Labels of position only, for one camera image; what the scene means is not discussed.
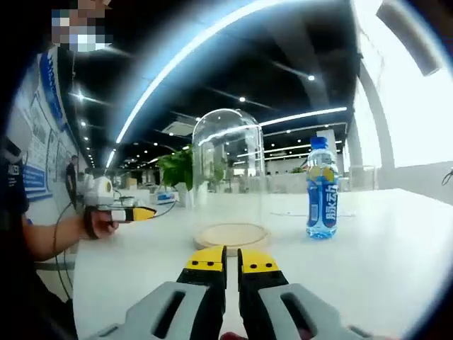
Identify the blue and white wall poster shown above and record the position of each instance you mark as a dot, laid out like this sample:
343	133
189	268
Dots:
46	152

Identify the blue and white box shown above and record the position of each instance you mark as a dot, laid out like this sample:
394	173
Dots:
165	198

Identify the person's dark clothing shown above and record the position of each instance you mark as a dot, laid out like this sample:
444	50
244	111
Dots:
12	198

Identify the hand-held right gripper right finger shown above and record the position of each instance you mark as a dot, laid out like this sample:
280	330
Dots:
301	311

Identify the blue drink bottle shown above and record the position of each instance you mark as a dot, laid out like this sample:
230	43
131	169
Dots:
322	209

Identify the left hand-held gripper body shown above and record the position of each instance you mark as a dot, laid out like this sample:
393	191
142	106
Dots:
101	193

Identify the person's left hand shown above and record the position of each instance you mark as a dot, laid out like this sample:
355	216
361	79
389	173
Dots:
102	226

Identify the grey ceiling beam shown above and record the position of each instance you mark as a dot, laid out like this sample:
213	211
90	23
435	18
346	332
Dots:
410	35

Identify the round wooden base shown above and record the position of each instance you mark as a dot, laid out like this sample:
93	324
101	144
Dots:
231	238

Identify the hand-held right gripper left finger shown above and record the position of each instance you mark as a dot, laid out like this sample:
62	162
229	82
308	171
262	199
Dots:
166	311

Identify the clear glass dome cover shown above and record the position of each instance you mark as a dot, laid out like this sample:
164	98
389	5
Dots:
228	170

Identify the green potted plant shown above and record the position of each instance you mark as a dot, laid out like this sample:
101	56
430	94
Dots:
177	170

